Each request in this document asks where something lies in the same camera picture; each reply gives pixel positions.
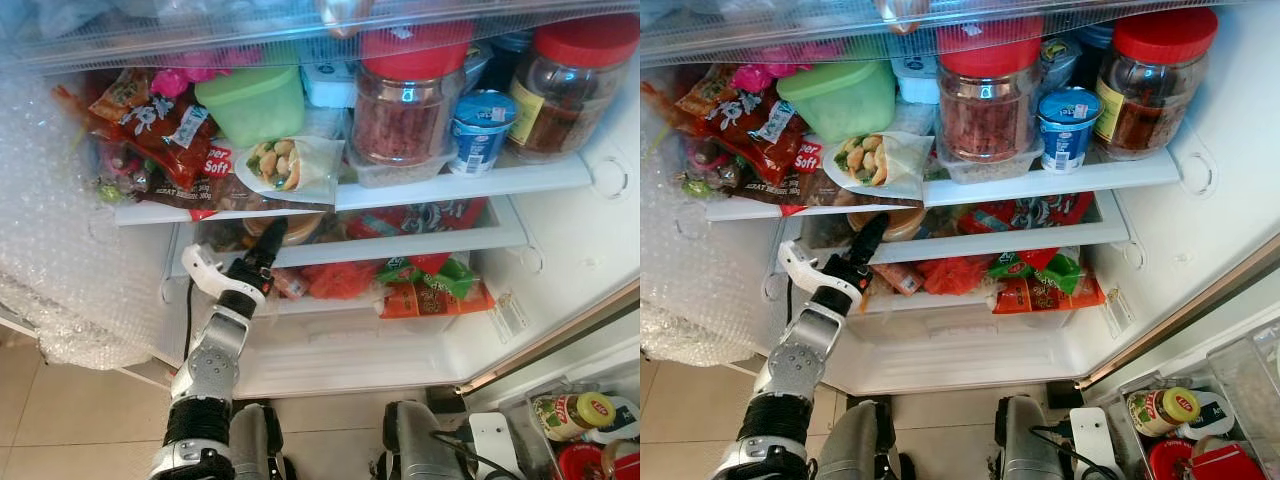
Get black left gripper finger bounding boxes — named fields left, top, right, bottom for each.
left=854, top=211, right=891, bottom=268
left=257, top=216, right=290, bottom=270

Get white fridge drawer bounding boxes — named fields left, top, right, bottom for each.
left=234, top=294, right=532, bottom=398
left=824, top=289, right=1132, bottom=395

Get white fridge shelf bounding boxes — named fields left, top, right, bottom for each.
left=704, top=149, right=1182, bottom=222
left=774, top=189, right=1132, bottom=273
left=169, top=196, right=532, bottom=278
left=114, top=154, right=594, bottom=227

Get clear ribbed fridge shelf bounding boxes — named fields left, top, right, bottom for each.
left=0, top=0, right=641, bottom=73
left=640, top=0, right=1280, bottom=68

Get fridge door with bins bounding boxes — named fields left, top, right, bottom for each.
left=1075, top=232, right=1280, bottom=480
left=458, top=278, right=641, bottom=480

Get white open fridge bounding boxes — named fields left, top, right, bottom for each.
left=0, top=0, right=641, bottom=401
left=640, top=0, right=1280, bottom=397

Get small brown wrapped pack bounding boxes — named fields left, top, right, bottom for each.
left=869, top=261, right=927, bottom=298
left=267, top=267, right=310, bottom=302

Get wrap picture food packet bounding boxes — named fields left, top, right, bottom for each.
left=821, top=129, right=937, bottom=200
left=234, top=134, right=347, bottom=207

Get red mesh bag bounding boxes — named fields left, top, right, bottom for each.
left=919, top=254, right=997, bottom=297
left=304, top=259, right=387, bottom=302

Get green plastic container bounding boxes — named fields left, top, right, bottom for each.
left=777, top=59, right=899, bottom=145
left=194, top=61, right=307, bottom=150

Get red snack package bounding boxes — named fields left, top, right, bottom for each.
left=54, top=67, right=237, bottom=213
left=645, top=64, right=827, bottom=208

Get red printed flat package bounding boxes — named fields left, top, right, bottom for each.
left=338, top=196, right=492, bottom=242
left=953, top=191, right=1097, bottom=234

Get small white tub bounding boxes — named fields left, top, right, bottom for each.
left=889, top=54, right=942, bottom=105
left=299, top=59, right=360, bottom=110

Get clear bubble wrap sheet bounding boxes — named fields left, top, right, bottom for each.
left=0, top=68, right=203, bottom=373
left=640, top=68, right=793, bottom=368

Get grey left robot leg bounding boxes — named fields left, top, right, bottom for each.
left=229, top=401, right=288, bottom=480
left=814, top=399, right=898, bottom=480

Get orange noodle packet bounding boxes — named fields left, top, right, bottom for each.
left=992, top=274, right=1107, bottom=314
left=377, top=279, right=497, bottom=320

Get red lid jar reddish contents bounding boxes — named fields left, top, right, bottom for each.
left=351, top=21, right=477, bottom=167
left=936, top=17, right=1047, bottom=163

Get green foil packet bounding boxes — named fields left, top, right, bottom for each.
left=987, top=247, right=1084, bottom=294
left=374, top=254, right=482, bottom=300

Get pink crinkled wrapper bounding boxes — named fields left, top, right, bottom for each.
left=729, top=44, right=833, bottom=94
left=149, top=47, right=263, bottom=100

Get blue white yogurt cup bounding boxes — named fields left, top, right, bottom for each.
left=448, top=89, right=519, bottom=178
left=1035, top=86, right=1102, bottom=174

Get red box package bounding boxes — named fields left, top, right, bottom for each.
left=1189, top=442, right=1267, bottom=480
left=600, top=449, right=641, bottom=480

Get red lid jar yellow label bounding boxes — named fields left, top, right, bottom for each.
left=507, top=13, right=641, bottom=163
left=1094, top=7, right=1220, bottom=162

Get yellow lid spread jar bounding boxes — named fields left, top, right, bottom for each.
left=531, top=391, right=617, bottom=444
left=1124, top=386, right=1202, bottom=439

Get round red lid container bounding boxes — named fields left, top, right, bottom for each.
left=1146, top=437, right=1197, bottom=480
left=555, top=442, right=607, bottom=480

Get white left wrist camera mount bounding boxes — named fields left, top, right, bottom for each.
left=181, top=244, right=242, bottom=302
left=777, top=239, right=837, bottom=300

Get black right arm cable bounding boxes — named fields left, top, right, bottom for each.
left=1029, top=424, right=1113, bottom=480
left=429, top=429, right=523, bottom=480

